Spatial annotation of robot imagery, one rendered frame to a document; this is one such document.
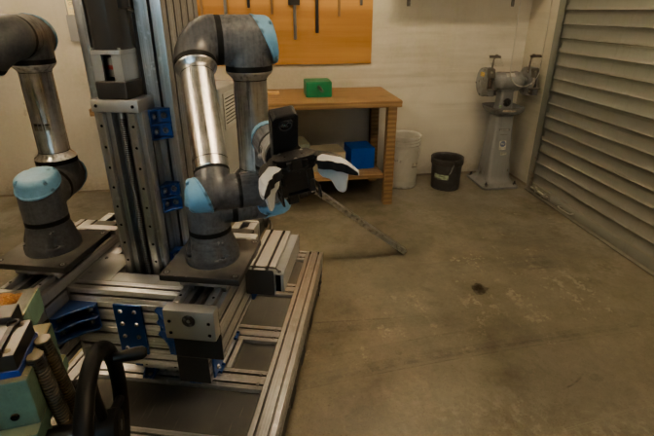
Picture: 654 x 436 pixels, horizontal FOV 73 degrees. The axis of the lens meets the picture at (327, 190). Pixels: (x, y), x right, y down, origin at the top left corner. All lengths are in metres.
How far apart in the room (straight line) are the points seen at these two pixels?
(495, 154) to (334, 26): 1.77
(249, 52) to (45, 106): 0.67
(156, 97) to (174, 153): 0.17
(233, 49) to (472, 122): 3.48
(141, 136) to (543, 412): 1.79
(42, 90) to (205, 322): 0.81
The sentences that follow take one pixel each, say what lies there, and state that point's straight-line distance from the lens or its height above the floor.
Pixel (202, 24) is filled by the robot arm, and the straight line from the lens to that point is 1.11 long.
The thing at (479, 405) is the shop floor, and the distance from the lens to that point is 2.07.
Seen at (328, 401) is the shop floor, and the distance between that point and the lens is 1.99.
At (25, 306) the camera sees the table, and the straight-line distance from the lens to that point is 1.14.
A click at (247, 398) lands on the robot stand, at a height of 0.21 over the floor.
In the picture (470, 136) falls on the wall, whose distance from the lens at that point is 4.42.
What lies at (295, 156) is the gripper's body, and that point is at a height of 1.25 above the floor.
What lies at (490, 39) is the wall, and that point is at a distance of 4.32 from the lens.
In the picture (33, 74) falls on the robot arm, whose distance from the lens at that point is 1.51.
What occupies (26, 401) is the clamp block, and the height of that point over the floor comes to 0.92.
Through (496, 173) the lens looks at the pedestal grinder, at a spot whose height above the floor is 0.12.
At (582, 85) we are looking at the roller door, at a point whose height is 0.97.
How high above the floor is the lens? 1.47
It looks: 22 degrees down
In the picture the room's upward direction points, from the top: straight up
